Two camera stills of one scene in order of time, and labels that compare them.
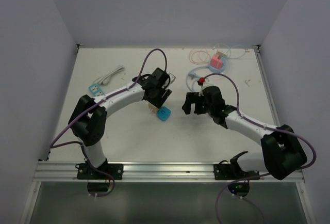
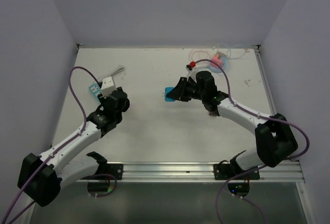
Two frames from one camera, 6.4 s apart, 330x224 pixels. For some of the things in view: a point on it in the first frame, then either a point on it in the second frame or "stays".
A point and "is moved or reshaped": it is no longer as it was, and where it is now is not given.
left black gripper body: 160,96 to 102,99
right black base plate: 225,172 stays
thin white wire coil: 246,50 stays
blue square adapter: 163,113 is moved or reshaped
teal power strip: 96,90 stays
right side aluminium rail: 275,115 stays
